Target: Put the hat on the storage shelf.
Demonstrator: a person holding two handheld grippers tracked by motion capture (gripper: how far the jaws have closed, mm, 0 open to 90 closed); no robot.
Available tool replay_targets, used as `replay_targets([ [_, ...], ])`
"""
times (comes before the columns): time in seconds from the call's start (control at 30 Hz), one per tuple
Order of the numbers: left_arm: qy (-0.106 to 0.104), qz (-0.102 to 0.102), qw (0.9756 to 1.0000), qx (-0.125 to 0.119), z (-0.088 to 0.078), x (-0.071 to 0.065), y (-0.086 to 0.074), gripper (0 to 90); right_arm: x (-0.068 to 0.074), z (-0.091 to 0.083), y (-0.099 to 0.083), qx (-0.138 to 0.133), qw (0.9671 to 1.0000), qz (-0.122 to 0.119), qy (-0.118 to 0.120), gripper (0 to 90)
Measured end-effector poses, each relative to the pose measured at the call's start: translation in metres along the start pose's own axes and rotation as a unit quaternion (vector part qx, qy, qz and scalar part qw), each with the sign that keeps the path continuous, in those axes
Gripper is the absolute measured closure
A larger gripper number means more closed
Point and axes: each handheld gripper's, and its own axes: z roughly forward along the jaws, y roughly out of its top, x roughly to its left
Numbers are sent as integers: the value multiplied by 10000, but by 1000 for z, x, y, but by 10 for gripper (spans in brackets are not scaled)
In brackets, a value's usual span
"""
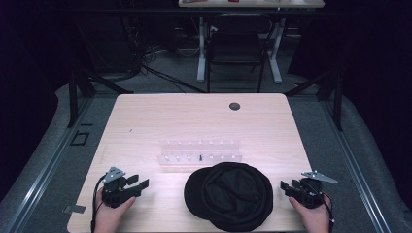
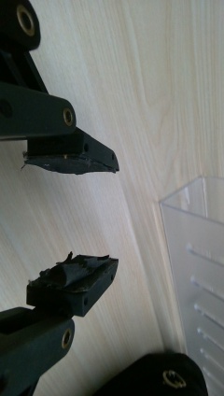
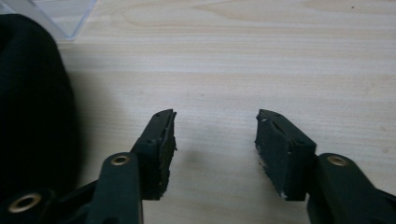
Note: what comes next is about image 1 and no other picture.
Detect black chair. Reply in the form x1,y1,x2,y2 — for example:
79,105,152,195
205,13,274,94

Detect white-legged desk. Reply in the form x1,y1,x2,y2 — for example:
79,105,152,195
178,0,326,84

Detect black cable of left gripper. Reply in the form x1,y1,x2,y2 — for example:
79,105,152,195
90,174,109,233

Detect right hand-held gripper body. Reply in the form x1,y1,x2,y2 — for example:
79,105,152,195
298,170,339,210

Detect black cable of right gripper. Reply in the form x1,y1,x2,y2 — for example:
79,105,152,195
310,184,335,233

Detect person's left hand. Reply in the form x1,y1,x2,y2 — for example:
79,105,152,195
93,189,137,233

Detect aluminium floor rail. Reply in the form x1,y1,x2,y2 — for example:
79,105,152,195
320,96,394,233
0,96,95,233

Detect grey tape strip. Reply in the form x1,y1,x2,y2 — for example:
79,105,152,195
62,204,87,215

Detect clear acrylic rack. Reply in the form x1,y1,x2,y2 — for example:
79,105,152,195
156,139,243,166

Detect black horizontal frame bar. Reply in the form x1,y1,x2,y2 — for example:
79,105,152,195
57,7,345,16

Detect black metal frame stand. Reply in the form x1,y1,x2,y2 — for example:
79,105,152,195
284,63,345,132
66,63,135,129

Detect black cables on floor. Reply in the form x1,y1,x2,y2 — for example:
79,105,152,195
141,44,208,95

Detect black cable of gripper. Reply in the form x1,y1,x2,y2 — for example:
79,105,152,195
310,184,335,233
90,174,109,233

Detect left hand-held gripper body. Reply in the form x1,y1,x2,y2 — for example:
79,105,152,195
101,166,142,209

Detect person's right hand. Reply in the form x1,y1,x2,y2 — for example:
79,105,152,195
289,194,332,233

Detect black cloth hat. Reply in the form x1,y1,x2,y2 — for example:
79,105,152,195
183,161,274,233

